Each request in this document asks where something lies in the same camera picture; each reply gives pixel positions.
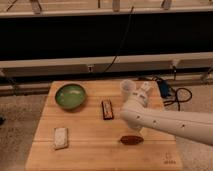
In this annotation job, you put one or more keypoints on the white squeeze bottle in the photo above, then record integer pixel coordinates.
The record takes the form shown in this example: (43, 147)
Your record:
(146, 87)

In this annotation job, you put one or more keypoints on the green ceramic bowl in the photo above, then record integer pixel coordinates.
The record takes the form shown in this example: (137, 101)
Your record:
(70, 96)

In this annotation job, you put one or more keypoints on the blue power adapter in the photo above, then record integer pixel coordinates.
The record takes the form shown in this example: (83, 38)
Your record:
(164, 89)

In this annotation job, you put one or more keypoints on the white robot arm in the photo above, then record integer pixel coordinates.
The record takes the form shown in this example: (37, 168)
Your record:
(190, 125)

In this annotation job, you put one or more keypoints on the brown chocolate bar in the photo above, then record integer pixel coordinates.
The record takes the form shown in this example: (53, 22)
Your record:
(107, 110)

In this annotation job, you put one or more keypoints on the clear plastic cup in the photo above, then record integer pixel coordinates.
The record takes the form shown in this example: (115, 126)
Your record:
(127, 86)

